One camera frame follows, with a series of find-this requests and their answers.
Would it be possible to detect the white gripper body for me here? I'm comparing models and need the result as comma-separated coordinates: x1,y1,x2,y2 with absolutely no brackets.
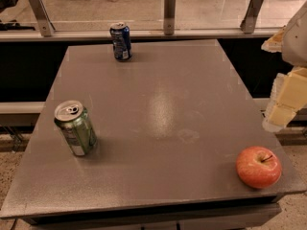
282,1,307,67

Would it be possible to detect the blue soda can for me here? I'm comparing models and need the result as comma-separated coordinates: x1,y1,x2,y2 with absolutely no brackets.
109,22,132,61

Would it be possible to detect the left metal railing bracket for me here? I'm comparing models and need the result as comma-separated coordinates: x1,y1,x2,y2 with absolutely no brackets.
28,0,55,37

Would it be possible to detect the red apple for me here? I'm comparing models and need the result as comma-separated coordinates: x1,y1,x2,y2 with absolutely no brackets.
236,146,282,189

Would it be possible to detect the green soda can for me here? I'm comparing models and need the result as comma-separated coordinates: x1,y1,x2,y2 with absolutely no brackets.
54,100,97,156

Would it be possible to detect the grey table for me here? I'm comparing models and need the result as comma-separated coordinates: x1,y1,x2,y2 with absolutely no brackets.
1,40,305,230

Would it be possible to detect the middle metal railing bracket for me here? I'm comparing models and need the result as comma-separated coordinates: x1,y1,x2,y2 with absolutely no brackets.
163,0,176,35

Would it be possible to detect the metal railing bracket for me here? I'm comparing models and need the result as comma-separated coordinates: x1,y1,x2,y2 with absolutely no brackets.
240,0,264,34
163,0,176,35
28,0,55,37

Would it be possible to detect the black chair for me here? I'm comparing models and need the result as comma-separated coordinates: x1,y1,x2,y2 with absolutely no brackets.
0,0,35,31

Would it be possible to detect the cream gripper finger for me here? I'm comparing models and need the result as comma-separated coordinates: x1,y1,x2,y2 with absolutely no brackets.
262,67,307,132
261,28,285,53

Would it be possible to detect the right metal railing bracket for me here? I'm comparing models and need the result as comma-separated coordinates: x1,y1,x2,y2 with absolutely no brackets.
240,0,264,34

